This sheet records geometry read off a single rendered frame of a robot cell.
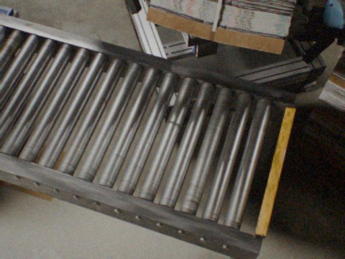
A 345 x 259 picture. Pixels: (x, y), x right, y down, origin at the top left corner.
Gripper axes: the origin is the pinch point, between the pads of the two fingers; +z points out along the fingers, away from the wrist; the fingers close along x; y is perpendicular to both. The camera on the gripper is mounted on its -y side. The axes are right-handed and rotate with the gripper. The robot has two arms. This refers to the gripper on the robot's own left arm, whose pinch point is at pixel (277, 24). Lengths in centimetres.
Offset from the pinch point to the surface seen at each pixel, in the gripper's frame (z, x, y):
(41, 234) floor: 76, 28, -114
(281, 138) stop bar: -10.7, 24.0, -24.1
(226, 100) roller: 8.9, 14.5, -22.7
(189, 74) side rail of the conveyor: 23.4, 8.9, -20.4
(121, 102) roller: 41, 25, -27
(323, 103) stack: -28, -29, -42
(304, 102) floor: -27, -74, -74
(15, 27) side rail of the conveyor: 89, 9, -21
